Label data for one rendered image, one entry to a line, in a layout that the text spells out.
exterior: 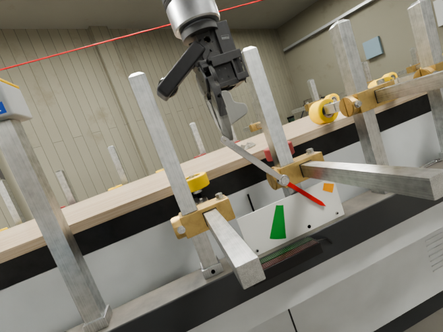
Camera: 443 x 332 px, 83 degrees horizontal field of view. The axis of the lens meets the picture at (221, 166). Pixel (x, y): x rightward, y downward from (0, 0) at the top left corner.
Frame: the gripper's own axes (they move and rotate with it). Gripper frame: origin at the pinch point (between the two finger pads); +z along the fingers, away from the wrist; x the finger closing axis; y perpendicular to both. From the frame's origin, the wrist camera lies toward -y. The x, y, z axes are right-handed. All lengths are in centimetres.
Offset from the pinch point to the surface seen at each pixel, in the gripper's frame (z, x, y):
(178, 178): 5.0, 6.1, -11.5
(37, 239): 8, 25, -51
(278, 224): 23.7, 5.3, 5.9
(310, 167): 13.0, 1.2, 15.6
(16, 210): 0, 115, -103
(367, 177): 13.6, -14.5, 15.7
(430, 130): 26, 28, 82
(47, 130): -89, 366, -160
